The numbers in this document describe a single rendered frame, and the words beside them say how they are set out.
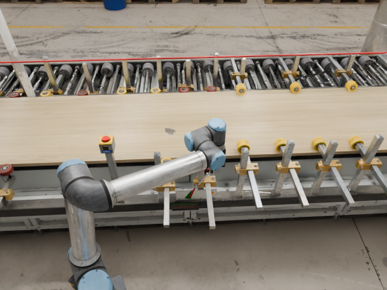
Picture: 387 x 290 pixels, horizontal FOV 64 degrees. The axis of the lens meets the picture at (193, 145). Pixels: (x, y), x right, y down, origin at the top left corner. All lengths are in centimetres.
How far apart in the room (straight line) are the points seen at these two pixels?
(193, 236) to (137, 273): 52
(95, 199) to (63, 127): 130
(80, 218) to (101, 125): 105
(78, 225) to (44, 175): 93
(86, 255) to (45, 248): 128
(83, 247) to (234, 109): 147
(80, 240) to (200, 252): 130
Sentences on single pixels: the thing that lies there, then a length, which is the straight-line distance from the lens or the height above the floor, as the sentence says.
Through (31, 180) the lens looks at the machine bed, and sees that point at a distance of 240.
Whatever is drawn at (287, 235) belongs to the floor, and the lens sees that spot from 280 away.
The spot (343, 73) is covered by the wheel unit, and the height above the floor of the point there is 96.
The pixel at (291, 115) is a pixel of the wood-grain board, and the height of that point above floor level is 90.
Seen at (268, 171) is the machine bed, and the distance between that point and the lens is 224.
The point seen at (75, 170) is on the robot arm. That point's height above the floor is 144.
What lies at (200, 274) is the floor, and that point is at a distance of 254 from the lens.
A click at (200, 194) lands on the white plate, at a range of 198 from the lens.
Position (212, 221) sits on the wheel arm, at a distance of 173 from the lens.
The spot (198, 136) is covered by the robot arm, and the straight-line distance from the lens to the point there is 143.
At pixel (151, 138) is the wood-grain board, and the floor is 90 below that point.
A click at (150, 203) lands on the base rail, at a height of 70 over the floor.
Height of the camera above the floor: 230
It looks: 43 degrees down
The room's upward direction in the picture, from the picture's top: straight up
